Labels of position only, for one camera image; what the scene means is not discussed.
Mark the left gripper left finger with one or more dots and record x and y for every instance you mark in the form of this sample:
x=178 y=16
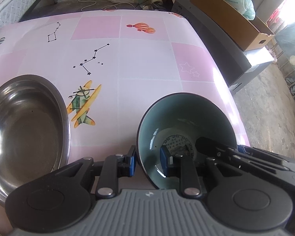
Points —
x=64 y=197

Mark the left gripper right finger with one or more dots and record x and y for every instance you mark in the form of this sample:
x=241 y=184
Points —
x=234 y=197

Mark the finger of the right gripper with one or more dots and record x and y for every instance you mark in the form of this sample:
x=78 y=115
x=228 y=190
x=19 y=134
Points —
x=262 y=154
x=257 y=167

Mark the teal ceramic bowl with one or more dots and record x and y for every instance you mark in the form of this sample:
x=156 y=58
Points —
x=177 y=121

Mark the large steel bowl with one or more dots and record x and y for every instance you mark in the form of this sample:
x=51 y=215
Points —
x=34 y=131

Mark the grey flat appliance box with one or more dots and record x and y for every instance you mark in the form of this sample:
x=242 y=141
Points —
x=238 y=67

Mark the long cardboard box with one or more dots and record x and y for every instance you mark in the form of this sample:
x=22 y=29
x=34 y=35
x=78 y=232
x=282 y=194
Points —
x=248 y=35

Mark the pink patterned tablecloth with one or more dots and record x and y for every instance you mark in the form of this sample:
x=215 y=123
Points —
x=134 y=56

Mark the tape roll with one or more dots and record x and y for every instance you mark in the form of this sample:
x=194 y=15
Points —
x=157 y=2

